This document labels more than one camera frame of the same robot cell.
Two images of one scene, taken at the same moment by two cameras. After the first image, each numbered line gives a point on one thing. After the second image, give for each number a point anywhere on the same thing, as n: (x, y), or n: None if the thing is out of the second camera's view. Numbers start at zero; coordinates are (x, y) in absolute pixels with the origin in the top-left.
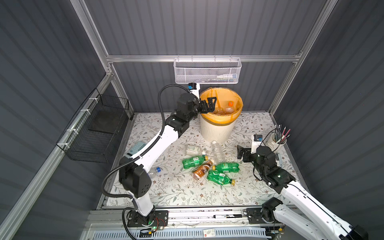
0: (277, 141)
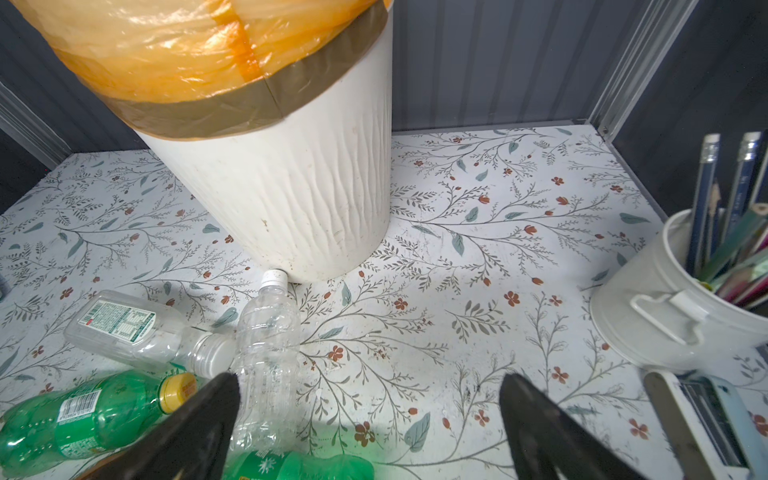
0: (653, 313)
